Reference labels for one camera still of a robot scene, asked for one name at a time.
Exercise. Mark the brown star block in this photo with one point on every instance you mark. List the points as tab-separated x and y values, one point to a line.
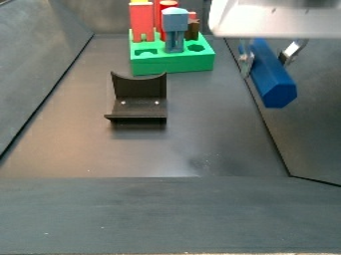
193	28

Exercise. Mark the pink cylinder block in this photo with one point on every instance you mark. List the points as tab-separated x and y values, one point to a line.
191	15

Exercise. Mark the green shape sorter base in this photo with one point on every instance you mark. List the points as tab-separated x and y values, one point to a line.
150	59

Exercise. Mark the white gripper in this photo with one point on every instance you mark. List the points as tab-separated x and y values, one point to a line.
308	19

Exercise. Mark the red cylinder block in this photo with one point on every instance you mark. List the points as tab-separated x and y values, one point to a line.
166	5

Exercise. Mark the light blue pentagon block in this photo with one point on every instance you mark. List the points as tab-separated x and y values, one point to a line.
174	23

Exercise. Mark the red square block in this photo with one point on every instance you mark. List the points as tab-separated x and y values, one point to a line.
142	21

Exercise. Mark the dark blue hexagon block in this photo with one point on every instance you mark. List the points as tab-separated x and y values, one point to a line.
274	85

